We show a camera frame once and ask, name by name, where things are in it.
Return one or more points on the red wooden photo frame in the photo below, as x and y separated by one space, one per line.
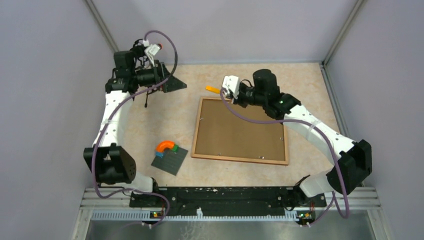
221 135

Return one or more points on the green lego brick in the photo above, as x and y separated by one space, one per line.
175 148

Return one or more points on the aluminium front rail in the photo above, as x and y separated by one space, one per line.
117 208

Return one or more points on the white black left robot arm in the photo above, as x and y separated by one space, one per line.
107 159

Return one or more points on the orange curved lego piece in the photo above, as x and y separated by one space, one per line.
162 146

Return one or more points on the black microphone tripod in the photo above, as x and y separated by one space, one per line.
146 99

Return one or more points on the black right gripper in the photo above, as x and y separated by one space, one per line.
238 101

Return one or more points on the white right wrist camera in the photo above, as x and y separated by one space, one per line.
231 85

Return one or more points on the grey lego baseplate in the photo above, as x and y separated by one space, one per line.
171 162

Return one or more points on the yellow handled screwdriver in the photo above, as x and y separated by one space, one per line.
213 89

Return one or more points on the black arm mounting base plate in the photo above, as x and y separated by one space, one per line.
255 201

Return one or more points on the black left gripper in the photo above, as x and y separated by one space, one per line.
161 73

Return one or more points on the blue lego brick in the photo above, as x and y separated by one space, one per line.
159 154

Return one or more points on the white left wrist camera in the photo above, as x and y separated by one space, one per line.
151 49

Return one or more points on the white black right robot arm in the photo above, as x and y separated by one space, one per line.
352 159

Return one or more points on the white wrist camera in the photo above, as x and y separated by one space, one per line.
231 85
151 49

